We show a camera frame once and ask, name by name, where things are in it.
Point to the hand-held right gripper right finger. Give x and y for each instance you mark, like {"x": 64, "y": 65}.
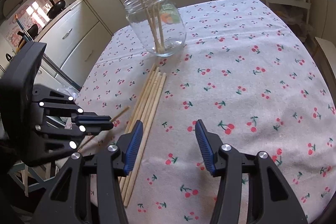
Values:
{"x": 206, "y": 150}

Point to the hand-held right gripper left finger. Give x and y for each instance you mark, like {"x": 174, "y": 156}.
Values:
{"x": 132, "y": 150}

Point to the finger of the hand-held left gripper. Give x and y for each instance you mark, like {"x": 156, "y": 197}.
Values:
{"x": 97, "y": 127}
{"x": 92, "y": 117}

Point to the pile of wooden chopsticks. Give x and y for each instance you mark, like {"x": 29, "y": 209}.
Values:
{"x": 147, "y": 108}

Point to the clear glass jar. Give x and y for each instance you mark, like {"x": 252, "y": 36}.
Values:
{"x": 170, "y": 37}

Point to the clear bag with orange contents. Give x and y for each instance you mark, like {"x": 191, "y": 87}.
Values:
{"x": 65, "y": 90}

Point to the black wok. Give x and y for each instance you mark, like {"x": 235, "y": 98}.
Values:
{"x": 56, "y": 7}
{"x": 31, "y": 31}

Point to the cream base cabinets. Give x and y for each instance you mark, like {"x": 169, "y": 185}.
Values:
{"x": 78, "y": 27}

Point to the cherry print tablecloth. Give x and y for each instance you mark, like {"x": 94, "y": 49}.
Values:
{"x": 236, "y": 69}

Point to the cream wooden rack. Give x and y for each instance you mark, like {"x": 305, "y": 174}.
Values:
{"x": 25, "y": 179}

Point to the white stool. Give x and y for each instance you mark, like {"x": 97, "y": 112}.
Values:
{"x": 325, "y": 48}

